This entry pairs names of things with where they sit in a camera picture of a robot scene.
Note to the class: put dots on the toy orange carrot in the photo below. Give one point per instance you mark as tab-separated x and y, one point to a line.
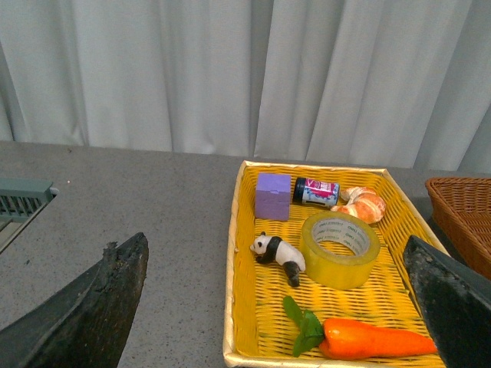
346	339

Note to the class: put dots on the small black-lidded jar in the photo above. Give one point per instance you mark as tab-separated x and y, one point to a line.
311	191

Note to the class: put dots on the yellow woven basket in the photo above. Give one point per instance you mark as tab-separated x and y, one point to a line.
258	332

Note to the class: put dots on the panda figurine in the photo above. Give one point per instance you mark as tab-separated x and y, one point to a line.
270	249

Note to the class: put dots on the brown wicker basket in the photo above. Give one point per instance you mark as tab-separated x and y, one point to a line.
461	208

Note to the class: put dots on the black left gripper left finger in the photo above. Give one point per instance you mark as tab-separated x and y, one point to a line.
87	322

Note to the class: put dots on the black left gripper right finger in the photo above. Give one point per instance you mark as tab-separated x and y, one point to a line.
454	301

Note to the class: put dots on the grey-green plastic crate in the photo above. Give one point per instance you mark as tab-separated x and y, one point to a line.
21	201

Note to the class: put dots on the yellow tape roll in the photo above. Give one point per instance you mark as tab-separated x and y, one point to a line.
341	272

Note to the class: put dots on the purple cube block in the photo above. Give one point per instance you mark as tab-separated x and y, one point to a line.
273	196

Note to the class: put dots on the white curtain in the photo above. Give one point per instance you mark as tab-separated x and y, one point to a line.
387	83

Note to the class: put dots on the toy croissant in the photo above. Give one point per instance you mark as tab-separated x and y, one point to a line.
363	203

